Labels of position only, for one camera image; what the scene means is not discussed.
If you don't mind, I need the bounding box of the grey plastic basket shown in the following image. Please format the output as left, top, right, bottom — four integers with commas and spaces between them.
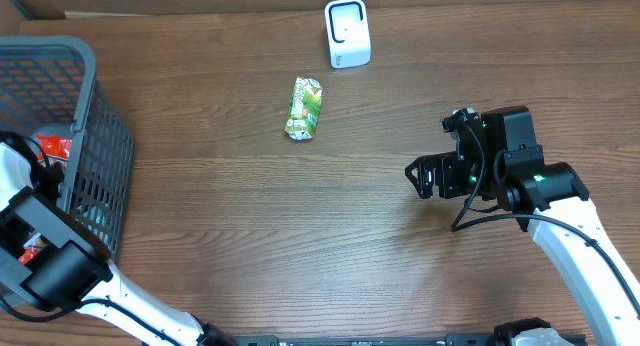
1, 36, 135, 263

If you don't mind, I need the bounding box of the white barcode scanner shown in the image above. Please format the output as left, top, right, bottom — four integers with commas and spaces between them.
324, 0, 372, 69

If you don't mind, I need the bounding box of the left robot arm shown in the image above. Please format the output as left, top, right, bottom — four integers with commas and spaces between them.
1, 131, 233, 345

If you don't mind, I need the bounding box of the orange cracker packet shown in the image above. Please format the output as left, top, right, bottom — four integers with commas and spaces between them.
19, 134, 72, 265

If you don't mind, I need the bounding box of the green drink carton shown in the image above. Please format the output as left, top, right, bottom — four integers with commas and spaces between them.
284, 76, 323, 141

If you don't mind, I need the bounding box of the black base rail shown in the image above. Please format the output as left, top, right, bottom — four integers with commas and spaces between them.
142, 333, 587, 346

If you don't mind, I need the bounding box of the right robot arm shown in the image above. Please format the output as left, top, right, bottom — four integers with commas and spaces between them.
405, 106, 639, 345

